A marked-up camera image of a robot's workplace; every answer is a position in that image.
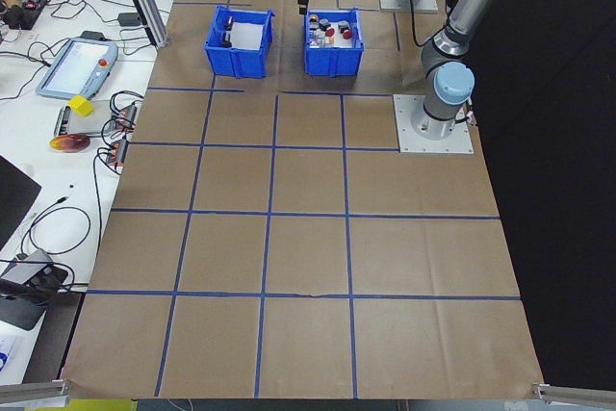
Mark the blue plastic storage bin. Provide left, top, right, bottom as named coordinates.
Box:
left=205, top=4, right=276, bottom=79
left=303, top=8, right=366, bottom=79

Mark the white box blue print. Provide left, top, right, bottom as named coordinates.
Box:
left=0, top=331, right=25, bottom=374

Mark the light blue teach pendant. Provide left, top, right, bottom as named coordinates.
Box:
left=36, top=37, right=120, bottom=100

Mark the yellow block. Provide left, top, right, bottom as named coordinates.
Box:
left=66, top=95, right=93, bottom=118

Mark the black electronics board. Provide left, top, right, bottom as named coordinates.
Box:
left=18, top=0, right=50, bottom=31

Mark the grey metal device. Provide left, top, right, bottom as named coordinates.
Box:
left=51, top=105, right=106, bottom=139

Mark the red yellow toy fruit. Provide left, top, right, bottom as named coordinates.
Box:
left=48, top=135, right=91, bottom=154

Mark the white desk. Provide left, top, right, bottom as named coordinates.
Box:
left=0, top=0, right=192, bottom=383

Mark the black laptop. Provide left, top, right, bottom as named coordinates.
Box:
left=0, top=154, right=43, bottom=251

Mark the grey docking station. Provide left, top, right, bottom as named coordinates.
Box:
left=0, top=247, right=70, bottom=333

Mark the aluminium profile bar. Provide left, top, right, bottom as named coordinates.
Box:
left=0, top=378, right=72, bottom=408
left=530, top=380, right=616, bottom=408

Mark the black frame cover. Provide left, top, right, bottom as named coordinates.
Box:
left=432, top=0, right=616, bottom=391

